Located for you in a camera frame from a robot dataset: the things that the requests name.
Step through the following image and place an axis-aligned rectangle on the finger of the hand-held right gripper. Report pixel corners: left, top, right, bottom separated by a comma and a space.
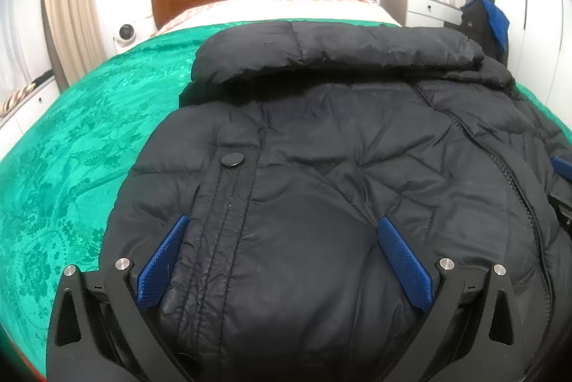
551, 157, 572, 182
548, 193, 572, 236

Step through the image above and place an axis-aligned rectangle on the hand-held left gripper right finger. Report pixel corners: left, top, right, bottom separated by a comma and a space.
378, 216, 529, 382

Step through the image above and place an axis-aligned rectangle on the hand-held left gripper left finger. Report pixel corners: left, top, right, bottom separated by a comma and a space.
45, 214, 197, 382

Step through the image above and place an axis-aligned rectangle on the black puffer jacket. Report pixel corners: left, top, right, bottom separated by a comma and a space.
100, 21, 572, 382

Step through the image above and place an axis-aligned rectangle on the green plush blanket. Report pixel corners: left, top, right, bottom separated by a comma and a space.
0, 20, 572, 367

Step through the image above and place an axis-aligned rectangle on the white wardrobe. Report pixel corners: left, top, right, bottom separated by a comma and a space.
465, 0, 568, 119

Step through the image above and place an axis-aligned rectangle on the blue garment on chair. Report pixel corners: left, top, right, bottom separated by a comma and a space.
474, 0, 511, 48

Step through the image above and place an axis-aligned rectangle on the black coat on chair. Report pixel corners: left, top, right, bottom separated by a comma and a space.
460, 0, 510, 66

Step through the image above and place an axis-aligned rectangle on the white window cabinet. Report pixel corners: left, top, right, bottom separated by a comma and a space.
0, 78, 69, 161

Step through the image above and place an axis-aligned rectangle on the white desk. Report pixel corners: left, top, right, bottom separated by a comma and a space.
379, 0, 464, 29

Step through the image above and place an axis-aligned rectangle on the striped rolled cloth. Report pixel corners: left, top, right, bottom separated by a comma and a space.
0, 82, 37, 115

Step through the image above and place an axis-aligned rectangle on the beige curtain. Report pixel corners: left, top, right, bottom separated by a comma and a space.
40, 0, 109, 91

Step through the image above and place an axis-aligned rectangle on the white sheer curtain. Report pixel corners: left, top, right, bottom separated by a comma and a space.
0, 0, 56, 97

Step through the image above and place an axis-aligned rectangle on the pink striped bed sheet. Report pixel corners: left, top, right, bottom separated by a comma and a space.
157, 0, 403, 36

